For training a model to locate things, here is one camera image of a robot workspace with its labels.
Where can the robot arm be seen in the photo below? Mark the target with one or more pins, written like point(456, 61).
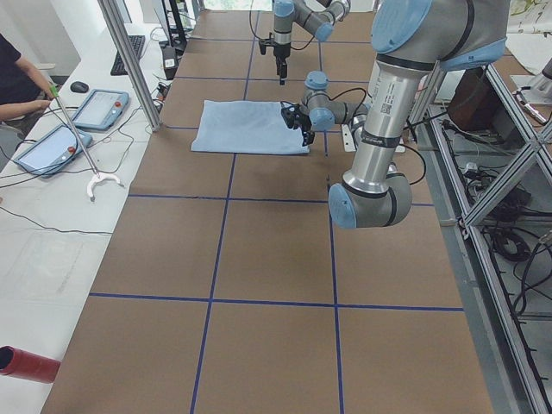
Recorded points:
point(409, 38)
point(319, 24)

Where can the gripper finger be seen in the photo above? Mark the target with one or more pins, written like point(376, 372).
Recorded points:
point(281, 65)

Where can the aluminium frame post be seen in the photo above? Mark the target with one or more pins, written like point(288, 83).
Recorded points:
point(119, 35)

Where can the teach pendant tablet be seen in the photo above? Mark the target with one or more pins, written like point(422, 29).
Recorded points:
point(50, 153)
point(100, 109)

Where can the upper teach pendant tablet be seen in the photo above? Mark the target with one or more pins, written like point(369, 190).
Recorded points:
point(100, 109)

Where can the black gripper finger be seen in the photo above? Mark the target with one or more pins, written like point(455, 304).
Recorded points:
point(308, 137)

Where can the black computer mouse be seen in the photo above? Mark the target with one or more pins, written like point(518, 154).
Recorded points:
point(79, 87)

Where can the aluminium frame rack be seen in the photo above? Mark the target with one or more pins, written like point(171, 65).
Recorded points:
point(486, 139)

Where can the lower teach pendant tablet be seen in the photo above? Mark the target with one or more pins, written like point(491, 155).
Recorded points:
point(50, 153)

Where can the person in dark shirt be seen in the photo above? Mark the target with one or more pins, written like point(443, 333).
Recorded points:
point(25, 91)

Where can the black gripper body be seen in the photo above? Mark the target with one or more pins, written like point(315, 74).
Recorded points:
point(280, 51)
point(300, 119)

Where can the red cylinder tube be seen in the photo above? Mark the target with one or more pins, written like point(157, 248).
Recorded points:
point(24, 365)

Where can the blue tape line crosswise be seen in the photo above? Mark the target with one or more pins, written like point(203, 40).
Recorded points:
point(379, 307)

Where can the reacher grabber stick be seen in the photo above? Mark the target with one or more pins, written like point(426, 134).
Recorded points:
point(97, 176)

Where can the light blue t-shirt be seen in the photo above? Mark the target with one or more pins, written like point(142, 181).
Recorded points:
point(246, 127)

